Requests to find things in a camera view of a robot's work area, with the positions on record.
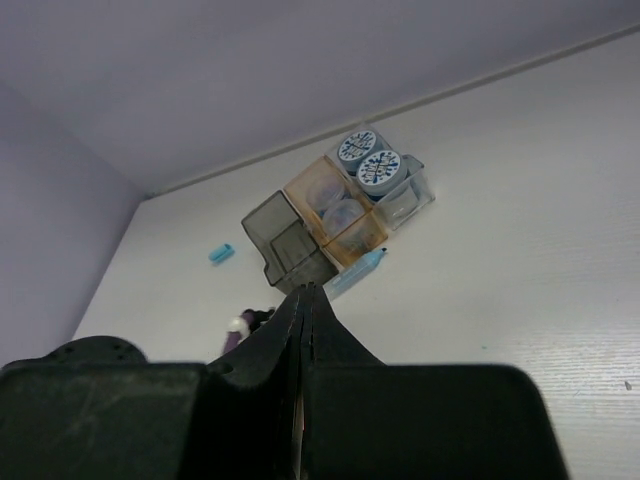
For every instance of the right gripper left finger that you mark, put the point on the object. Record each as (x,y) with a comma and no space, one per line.
(232,418)

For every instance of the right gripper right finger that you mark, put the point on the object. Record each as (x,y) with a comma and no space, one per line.
(364,419)

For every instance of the clear jar of pins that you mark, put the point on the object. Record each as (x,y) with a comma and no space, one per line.
(342,215)
(324,192)

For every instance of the blue lidded round tin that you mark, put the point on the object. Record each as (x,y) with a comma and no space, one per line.
(355,148)

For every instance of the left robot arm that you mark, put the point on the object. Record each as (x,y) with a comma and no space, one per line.
(100,349)

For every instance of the blue highlighter marker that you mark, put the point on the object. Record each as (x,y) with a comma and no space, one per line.
(353,274)

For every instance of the blue marker cap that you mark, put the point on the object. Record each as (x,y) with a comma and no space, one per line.
(221,254)

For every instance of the dark grey plastic container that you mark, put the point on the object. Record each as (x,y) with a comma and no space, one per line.
(291,254)

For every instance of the amber plastic container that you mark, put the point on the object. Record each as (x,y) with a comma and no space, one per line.
(365,235)

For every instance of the clear plastic container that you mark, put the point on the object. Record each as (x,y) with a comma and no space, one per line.
(405,200)

